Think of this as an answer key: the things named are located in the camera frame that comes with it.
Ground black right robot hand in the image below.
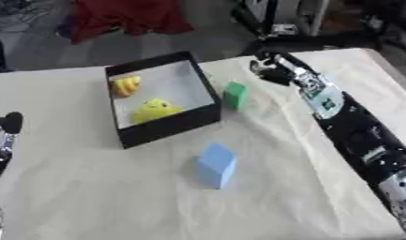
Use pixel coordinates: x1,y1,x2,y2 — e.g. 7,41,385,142
248,51,301,87

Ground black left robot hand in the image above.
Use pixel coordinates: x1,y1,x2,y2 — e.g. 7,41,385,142
0,106,25,136

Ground black box with white inside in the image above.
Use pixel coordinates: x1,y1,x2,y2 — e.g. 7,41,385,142
104,51,224,150

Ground green block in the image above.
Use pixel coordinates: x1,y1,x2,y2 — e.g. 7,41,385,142
220,81,250,113

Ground black tripod stand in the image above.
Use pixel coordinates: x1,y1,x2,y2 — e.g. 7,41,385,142
230,0,377,54

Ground light blue block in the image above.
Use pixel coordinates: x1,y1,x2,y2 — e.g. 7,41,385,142
196,142,239,190

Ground yellow toy banana bunch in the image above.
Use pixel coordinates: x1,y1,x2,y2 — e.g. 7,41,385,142
111,75,143,98

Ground yellow soft toy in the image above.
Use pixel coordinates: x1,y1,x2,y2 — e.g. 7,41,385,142
130,97,187,125

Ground red cloth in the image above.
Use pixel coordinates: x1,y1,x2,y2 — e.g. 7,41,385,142
68,0,196,45

